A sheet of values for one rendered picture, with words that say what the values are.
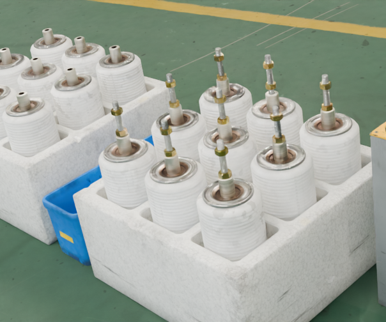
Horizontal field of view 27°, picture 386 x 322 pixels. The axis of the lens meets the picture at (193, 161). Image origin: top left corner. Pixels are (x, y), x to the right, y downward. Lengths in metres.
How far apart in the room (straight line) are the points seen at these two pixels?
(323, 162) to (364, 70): 0.81
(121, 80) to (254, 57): 0.66
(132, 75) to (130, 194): 0.41
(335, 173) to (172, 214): 0.27
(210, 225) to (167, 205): 0.10
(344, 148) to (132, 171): 0.34
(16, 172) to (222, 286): 0.55
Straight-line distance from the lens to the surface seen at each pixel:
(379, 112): 1.88
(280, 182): 1.20
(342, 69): 2.10
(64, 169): 1.56
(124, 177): 1.30
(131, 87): 1.67
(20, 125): 1.54
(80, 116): 1.61
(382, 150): 1.15
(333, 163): 1.29
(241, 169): 1.29
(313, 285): 1.28
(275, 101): 1.37
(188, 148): 1.36
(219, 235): 1.16
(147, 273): 1.31
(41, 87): 1.68
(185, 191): 1.21
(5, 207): 1.68
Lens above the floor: 0.88
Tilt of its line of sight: 30 degrees down
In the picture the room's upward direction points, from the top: 10 degrees counter-clockwise
